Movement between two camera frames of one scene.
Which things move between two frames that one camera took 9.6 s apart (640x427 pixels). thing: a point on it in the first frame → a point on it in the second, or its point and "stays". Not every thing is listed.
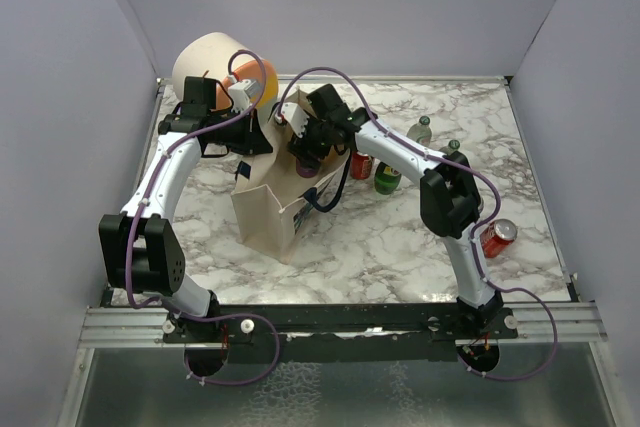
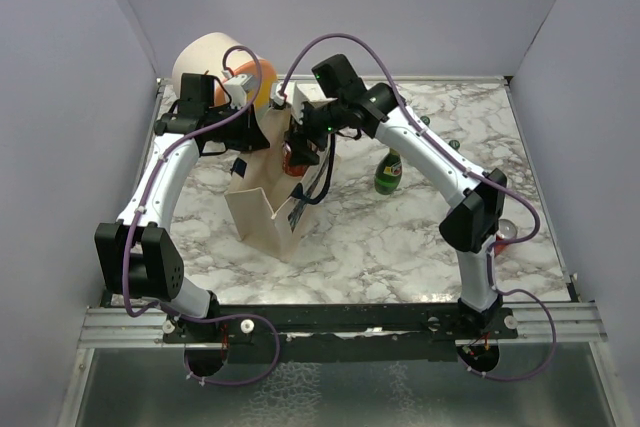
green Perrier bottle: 386,179 stays
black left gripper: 254,140 stays
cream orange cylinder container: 219,55 stays
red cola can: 360,165 → 288,167
